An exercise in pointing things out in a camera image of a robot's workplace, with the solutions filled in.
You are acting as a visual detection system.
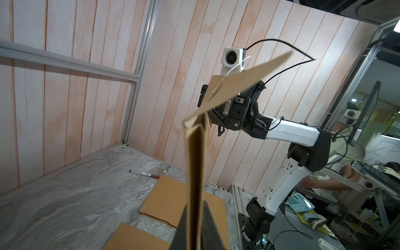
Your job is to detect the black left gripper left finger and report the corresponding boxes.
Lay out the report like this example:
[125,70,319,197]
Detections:
[169,206,187,250]

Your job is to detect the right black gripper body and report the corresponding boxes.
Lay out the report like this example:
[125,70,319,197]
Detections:
[208,81,266,131]

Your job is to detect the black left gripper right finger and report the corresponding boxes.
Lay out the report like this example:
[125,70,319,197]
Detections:
[201,201,225,250]

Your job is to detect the brown kraft file bag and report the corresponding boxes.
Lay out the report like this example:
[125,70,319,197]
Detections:
[183,52,292,250]

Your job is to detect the horizontal aluminium wall rail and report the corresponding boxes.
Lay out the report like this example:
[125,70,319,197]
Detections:
[1,39,139,82]

